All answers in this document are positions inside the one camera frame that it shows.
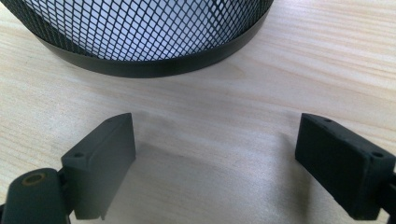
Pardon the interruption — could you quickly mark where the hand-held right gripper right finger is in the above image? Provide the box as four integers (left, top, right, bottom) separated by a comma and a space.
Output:
294, 112, 396, 221

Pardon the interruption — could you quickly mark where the black mesh metal basket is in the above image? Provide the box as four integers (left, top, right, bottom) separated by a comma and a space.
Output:
0, 0, 276, 78

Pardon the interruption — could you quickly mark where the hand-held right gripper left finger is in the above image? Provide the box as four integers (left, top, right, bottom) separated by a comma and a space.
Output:
61, 112, 137, 221

